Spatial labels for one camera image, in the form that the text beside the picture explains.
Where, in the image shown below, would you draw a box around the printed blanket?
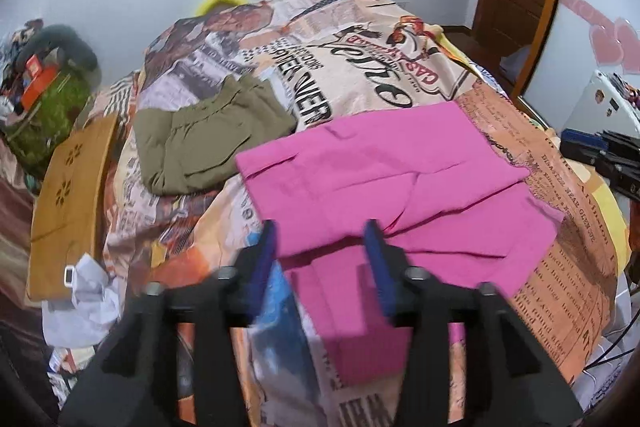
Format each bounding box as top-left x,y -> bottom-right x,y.
102,0 -> 631,427

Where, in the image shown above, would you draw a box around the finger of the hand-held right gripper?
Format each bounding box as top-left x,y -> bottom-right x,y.
560,129 -> 608,165
597,132 -> 640,200

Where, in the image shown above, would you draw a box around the orange box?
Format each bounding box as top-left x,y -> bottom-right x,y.
22,54 -> 60,105

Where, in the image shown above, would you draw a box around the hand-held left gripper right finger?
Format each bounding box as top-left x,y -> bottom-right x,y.
362,219 -> 583,427

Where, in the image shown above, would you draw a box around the brown wooden board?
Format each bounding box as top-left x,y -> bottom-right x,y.
26,114 -> 119,303

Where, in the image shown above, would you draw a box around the pink heart wall decals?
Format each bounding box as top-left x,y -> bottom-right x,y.
560,0 -> 640,68

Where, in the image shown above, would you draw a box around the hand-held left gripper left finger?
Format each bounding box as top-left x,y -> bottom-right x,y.
57,219 -> 278,427

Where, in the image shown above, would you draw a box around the pink pants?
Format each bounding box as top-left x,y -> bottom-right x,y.
235,101 -> 566,388

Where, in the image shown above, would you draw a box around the olive green pants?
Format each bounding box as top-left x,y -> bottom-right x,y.
135,74 -> 298,196

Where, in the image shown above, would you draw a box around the white crumpled cloth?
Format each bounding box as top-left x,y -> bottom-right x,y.
42,254 -> 121,348

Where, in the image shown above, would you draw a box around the pile of mixed clutter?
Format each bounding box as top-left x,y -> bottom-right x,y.
0,19 -> 46,108

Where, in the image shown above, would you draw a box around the pale blue cloth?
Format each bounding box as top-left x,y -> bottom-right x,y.
500,44 -> 533,80

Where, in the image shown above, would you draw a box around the grey cushion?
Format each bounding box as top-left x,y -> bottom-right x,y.
27,24 -> 101,88

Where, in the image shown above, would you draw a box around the white box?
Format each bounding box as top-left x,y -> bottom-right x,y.
567,69 -> 640,132

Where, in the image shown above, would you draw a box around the yellow pillow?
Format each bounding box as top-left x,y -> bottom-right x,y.
195,0 -> 248,15

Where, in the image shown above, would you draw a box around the green bag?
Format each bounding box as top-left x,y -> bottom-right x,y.
0,72 -> 93,178

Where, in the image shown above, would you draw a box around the brown striped cloth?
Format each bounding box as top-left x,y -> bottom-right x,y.
0,177 -> 46,308

